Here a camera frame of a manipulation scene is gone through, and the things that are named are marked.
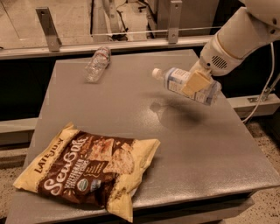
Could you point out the clear crushed plastic bottle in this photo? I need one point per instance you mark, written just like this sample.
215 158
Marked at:
97 65

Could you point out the brown and yellow chip bag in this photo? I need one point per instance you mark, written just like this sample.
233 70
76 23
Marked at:
84 168

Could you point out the left metal rail bracket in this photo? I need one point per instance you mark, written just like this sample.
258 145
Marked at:
48 27

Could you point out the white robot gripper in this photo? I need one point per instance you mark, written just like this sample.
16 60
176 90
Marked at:
216 58

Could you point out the horizontal metal rail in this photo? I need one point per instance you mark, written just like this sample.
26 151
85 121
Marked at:
116 47

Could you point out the blue labelled plastic bottle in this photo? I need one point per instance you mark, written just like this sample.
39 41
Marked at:
175 78

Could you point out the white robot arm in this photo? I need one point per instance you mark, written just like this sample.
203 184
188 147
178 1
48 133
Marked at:
255 25

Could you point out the right metal rail bracket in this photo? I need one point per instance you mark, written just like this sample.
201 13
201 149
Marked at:
174 20

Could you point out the metal rail bracket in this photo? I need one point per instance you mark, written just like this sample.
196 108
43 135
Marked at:
48 27
174 20

